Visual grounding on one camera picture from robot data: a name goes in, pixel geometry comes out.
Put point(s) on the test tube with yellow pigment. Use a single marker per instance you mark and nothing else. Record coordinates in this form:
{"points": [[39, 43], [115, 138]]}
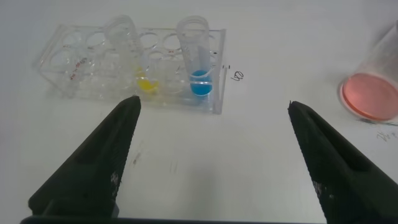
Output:
{"points": [[146, 84]]}

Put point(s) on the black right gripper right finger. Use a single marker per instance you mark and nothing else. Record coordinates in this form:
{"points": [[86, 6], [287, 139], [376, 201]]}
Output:
{"points": [[342, 174]]}

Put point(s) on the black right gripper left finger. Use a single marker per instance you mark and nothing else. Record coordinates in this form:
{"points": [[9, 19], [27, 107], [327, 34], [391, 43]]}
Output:
{"points": [[93, 168]]}

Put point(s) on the test tube with blue pigment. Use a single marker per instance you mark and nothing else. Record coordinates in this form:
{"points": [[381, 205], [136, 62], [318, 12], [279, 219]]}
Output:
{"points": [[200, 84]]}

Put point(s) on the clear plastic test tube rack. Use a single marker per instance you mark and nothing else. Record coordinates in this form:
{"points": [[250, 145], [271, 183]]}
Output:
{"points": [[93, 62]]}

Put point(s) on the clear glass beaker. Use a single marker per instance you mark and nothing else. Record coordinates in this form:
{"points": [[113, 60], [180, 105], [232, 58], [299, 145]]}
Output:
{"points": [[371, 96]]}

